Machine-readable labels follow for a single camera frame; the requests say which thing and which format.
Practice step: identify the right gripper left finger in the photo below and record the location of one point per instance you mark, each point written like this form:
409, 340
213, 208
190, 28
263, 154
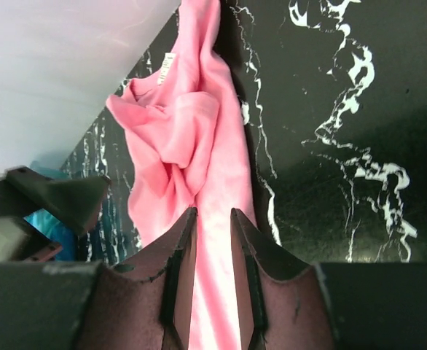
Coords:
144, 302

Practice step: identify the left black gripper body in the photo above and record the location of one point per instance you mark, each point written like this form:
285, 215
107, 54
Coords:
19, 240

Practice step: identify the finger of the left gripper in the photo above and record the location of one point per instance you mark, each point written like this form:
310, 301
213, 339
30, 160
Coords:
75, 202

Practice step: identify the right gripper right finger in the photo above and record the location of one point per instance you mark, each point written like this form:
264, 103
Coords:
285, 303

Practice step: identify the pink t shirt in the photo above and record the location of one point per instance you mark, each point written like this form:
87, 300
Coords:
185, 136

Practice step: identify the teal plastic basket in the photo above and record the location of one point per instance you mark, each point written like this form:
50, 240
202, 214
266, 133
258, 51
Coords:
44, 169

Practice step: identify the cyan t shirt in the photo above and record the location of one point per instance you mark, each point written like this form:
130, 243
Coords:
55, 230

